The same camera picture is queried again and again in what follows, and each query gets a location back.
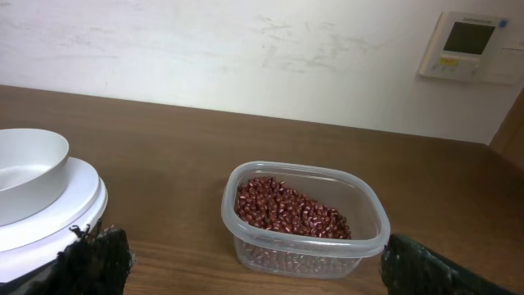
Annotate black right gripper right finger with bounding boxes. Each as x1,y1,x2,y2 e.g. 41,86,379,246
380,234,514,295

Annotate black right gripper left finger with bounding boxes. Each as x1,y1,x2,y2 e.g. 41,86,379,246
26,225,133,295

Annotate white digital kitchen scale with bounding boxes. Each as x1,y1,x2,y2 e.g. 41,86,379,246
1,157,108,283

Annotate white bowl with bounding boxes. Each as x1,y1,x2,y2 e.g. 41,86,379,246
1,129,70,225

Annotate clear plastic container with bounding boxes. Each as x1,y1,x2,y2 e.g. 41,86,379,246
221,161,391,279

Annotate red adzuki beans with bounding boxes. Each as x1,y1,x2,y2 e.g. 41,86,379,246
233,176,352,239

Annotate white wall control panel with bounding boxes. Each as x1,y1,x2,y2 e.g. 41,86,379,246
418,11,523,85

